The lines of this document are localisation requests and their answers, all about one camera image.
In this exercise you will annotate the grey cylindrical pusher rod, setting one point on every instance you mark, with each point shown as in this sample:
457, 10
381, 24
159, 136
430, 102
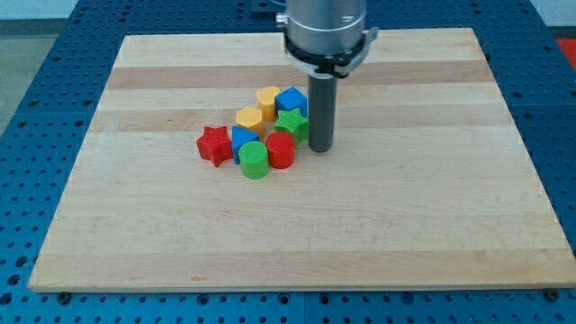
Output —
322, 109

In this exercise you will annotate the black clamp ring mount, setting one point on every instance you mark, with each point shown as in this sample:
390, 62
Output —
327, 66

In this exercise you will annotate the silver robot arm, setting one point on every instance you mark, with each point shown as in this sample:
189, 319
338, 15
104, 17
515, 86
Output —
327, 40

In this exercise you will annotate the blue cube block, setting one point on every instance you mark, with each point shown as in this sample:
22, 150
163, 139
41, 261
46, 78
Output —
290, 99

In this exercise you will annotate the green star block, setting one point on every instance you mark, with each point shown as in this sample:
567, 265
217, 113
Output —
293, 123

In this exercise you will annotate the yellow heart block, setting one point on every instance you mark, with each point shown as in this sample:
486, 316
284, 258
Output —
265, 97

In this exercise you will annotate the red cylinder block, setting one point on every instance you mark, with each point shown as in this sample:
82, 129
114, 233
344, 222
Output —
281, 149

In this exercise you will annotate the yellow hexagon block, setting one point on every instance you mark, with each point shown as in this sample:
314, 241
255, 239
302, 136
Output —
251, 118

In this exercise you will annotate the blue triangle block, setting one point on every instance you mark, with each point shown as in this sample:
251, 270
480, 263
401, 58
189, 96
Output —
241, 136

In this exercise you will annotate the green cylinder block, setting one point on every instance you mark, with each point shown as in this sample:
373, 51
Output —
253, 157

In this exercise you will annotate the red star block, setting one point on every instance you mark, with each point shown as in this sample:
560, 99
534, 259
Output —
215, 145

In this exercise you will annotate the light wooden board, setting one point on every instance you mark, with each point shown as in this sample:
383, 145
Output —
428, 185

